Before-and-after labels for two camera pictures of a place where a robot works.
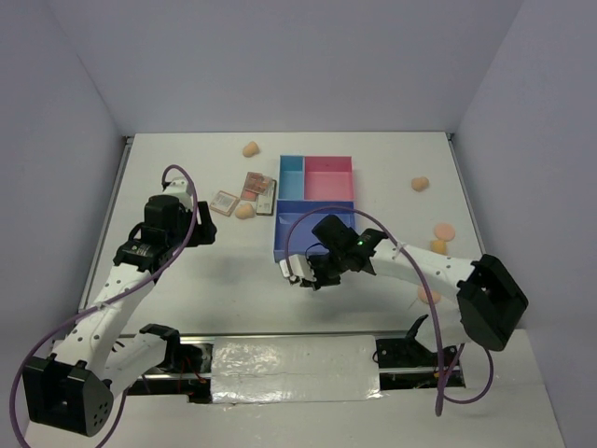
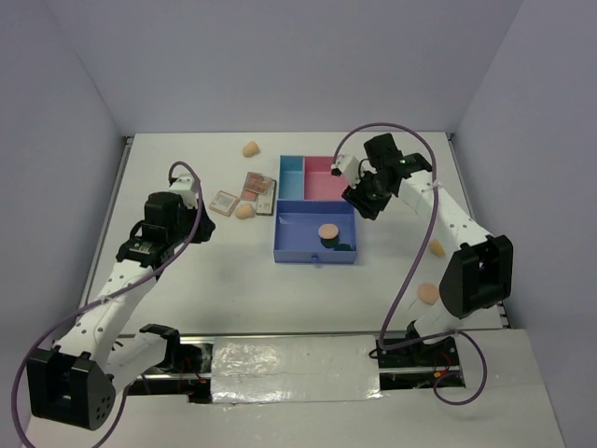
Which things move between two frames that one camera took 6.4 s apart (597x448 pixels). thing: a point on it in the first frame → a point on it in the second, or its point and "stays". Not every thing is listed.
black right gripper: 321,281 → 355,197
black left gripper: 203,233 stays
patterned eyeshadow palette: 256,182 stays
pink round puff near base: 434,295 stays
